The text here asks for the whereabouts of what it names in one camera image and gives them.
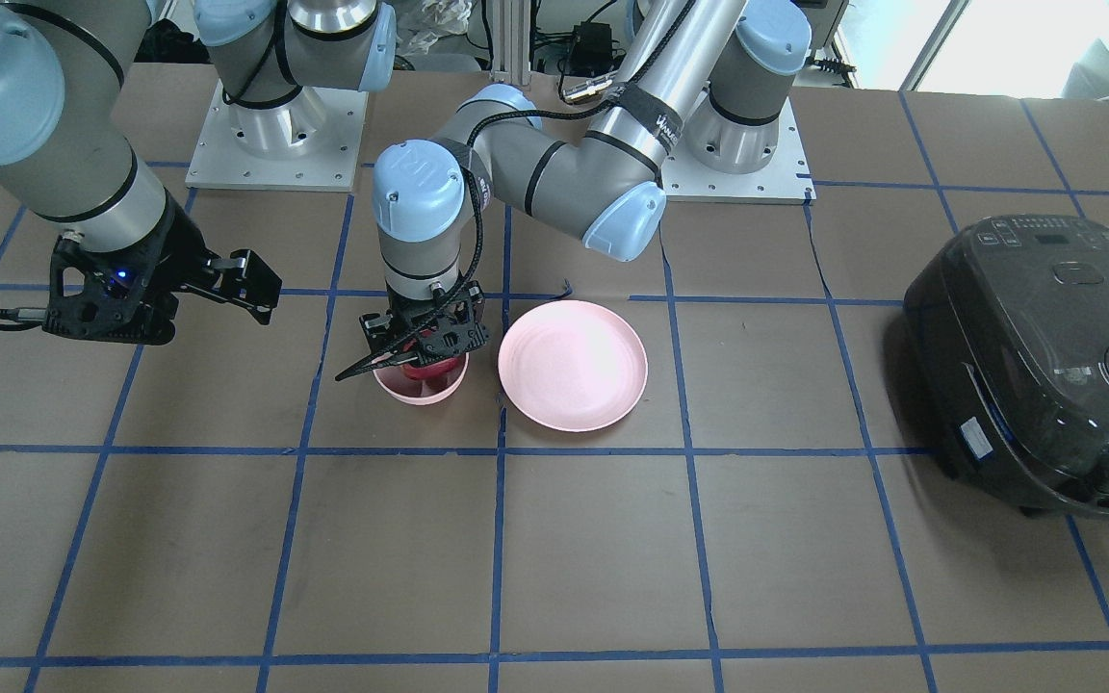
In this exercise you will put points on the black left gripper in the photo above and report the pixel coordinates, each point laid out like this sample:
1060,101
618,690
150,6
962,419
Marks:
378,332

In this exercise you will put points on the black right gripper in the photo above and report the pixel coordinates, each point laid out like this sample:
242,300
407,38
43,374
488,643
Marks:
172,255

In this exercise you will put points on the red apple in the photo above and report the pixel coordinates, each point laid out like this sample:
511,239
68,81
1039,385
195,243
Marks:
434,375

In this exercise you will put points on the pink bowl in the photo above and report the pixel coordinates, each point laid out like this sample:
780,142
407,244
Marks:
395,384

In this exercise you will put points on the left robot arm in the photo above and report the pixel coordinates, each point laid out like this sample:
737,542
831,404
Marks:
705,86

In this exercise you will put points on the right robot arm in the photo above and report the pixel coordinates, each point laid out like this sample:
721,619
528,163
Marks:
64,63

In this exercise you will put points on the pink plate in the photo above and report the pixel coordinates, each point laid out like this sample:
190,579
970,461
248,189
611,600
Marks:
573,366

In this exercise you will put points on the dark grey rice cooker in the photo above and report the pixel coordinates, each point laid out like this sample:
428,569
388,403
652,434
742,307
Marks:
1009,323

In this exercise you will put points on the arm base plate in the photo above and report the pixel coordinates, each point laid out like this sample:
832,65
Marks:
308,145
766,178

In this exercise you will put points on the aluminium frame post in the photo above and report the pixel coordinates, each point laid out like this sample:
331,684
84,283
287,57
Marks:
510,25

